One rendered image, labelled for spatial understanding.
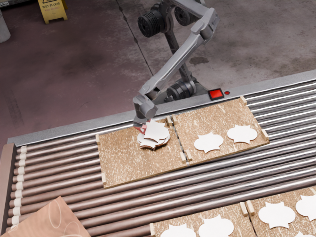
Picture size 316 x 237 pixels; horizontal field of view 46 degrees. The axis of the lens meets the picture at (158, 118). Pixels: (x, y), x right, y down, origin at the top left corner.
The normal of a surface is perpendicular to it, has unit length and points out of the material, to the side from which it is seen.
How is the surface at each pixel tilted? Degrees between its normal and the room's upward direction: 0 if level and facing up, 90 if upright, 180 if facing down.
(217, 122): 0
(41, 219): 0
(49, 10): 78
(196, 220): 0
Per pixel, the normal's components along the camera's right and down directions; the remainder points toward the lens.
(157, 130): 0.11, -0.62
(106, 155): -0.14, -0.71
